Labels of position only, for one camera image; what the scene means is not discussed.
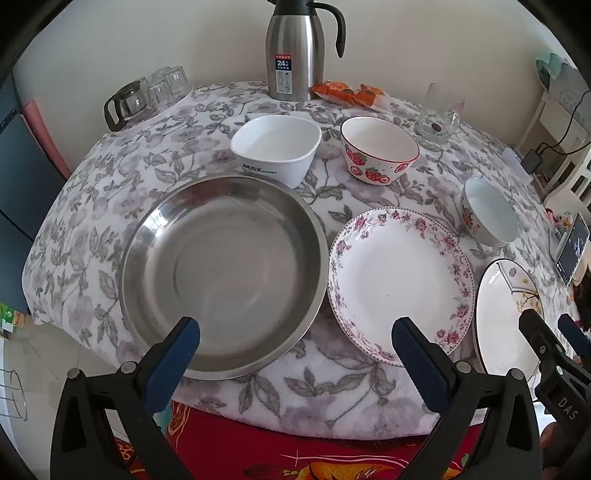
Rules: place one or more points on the pink floral rim plate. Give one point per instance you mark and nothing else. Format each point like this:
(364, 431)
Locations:
(397, 272)

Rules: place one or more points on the white side table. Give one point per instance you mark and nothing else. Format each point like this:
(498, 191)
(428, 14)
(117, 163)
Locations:
(549, 115)

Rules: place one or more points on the pale blue floral bowl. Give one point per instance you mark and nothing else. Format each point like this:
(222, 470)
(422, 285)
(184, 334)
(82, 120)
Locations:
(491, 207)

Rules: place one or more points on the green box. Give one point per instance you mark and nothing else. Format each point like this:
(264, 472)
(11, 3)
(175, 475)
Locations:
(9, 316)

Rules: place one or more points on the white printed bag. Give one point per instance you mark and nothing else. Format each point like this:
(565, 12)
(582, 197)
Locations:
(572, 87)

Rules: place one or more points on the teal cloth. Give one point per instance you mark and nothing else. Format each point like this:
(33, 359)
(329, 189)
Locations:
(554, 67)

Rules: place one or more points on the dark blue cabinet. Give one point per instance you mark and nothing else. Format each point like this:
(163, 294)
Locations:
(23, 184)

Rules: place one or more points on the white square bowl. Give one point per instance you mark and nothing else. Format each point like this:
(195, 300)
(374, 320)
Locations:
(277, 143)

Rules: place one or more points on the orange snack packet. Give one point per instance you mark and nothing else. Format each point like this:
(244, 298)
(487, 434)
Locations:
(334, 92)
(371, 97)

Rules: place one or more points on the stainless steel thermos jug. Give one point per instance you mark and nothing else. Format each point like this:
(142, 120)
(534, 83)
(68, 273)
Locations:
(291, 46)

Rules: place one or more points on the white yellow flower plate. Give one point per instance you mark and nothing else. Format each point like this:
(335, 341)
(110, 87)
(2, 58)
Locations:
(498, 323)

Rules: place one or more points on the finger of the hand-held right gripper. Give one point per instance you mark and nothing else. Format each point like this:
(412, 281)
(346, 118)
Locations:
(572, 334)
(535, 330)

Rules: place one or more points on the clear glass mug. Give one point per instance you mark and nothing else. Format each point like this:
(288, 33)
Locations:
(434, 106)

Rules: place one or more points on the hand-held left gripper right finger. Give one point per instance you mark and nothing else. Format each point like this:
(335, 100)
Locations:
(418, 360)

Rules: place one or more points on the strawberry print bowl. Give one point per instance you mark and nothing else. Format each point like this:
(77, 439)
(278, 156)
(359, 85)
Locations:
(378, 138)

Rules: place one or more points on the dark fuzzy item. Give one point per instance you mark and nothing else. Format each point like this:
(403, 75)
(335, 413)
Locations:
(584, 304)

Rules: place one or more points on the glass coffee pot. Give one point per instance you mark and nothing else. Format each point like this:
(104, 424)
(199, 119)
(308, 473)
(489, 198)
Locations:
(131, 101)

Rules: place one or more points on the colourful small toys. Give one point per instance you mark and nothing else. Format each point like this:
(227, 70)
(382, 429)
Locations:
(558, 219)

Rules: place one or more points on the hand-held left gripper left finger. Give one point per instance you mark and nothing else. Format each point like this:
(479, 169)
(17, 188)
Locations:
(173, 360)

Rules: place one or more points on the black power adapter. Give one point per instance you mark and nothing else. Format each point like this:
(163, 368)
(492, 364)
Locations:
(531, 161)

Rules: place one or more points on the stainless steel basin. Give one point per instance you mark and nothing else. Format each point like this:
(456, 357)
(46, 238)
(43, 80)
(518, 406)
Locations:
(221, 277)

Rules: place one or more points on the white power strip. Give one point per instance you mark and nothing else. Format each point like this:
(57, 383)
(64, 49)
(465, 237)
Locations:
(512, 159)

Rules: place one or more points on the smartphone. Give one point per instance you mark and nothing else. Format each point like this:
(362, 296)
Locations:
(572, 249)

